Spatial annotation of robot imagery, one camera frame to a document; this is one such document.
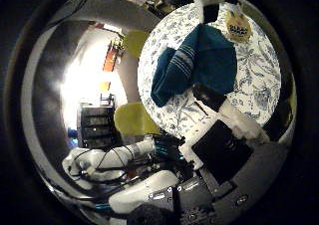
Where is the white spray bottle yellow label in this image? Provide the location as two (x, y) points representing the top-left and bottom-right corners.
(223, 2), (253, 44)

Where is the teal striped cloth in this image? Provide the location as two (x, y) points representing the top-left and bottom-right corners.
(150, 23), (238, 109)

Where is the yellow-green chair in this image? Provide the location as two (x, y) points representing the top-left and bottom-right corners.
(113, 101), (161, 137)
(122, 30), (152, 60)

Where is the black shelf unit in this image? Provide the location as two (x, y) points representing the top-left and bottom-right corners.
(77, 102), (118, 149)

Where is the orange metal rack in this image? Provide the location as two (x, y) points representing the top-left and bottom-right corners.
(102, 40), (124, 73)

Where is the teal wire bundle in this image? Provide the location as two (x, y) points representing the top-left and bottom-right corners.
(153, 134), (186, 161)

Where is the black cable loop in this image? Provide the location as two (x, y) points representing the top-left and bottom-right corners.
(49, 0), (95, 24)

